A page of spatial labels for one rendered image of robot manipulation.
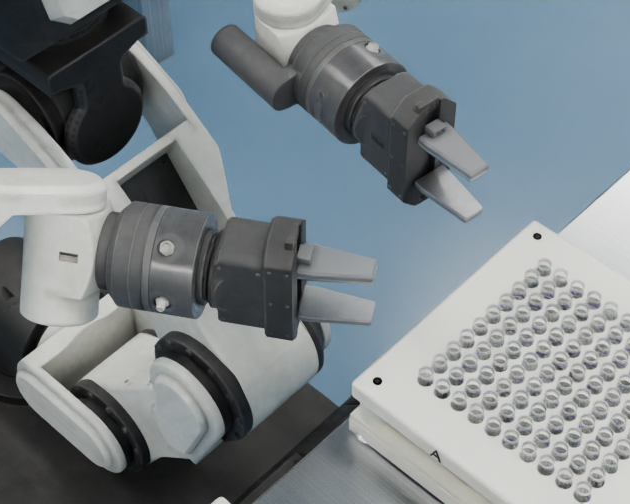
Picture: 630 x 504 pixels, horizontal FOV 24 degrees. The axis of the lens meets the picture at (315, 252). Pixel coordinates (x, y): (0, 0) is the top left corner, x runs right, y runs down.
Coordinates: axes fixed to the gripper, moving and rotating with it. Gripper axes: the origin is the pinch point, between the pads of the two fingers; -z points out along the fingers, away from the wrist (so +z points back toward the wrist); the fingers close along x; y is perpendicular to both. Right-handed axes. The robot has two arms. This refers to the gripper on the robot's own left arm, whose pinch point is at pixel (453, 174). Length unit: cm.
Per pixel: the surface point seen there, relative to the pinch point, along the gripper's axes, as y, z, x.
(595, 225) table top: -15.2, -4.8, 13.1
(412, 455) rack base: 16.5, -14.6, 10.4
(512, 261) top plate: -1.2, -7.0, 5.9
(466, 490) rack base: 15.2, -19.8, 10.4
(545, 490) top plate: 12.6, -25.4, 5.8
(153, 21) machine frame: -42, 120, 88
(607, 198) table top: -18.6, -3.1, 13.1
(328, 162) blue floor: -51, 80, 98
